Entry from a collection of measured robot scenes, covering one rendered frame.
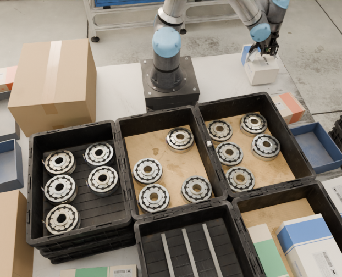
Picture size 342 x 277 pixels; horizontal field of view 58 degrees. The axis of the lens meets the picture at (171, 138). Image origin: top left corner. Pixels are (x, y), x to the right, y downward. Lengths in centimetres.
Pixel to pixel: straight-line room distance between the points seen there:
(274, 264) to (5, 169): 107
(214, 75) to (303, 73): 138
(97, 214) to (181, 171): 32
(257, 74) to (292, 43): 167
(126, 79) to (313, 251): 114
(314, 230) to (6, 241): 91
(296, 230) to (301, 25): 270
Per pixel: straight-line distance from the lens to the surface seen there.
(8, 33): 349
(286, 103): 149
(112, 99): 154
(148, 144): 119
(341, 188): 129
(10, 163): 145
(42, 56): 154
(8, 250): 109
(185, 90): 142
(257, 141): 120
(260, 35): 130
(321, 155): 145
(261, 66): 158
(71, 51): 153
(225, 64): 172
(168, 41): 130
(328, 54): 321
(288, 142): 118
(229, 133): 120
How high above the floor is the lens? 180
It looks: 54 degrees down
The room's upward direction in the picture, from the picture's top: straight up
